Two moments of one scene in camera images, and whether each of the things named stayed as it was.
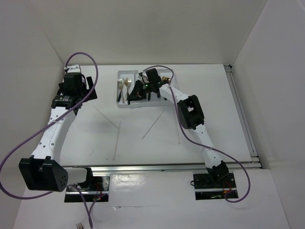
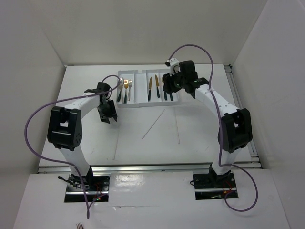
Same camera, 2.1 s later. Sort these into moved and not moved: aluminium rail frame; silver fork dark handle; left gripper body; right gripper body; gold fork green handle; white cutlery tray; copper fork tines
Moved: gold fork green handle; left gripper body; right gripper body
Not moved: copper fork tines; aluminium rail frame; white cutlery tray; silver fork dark handle
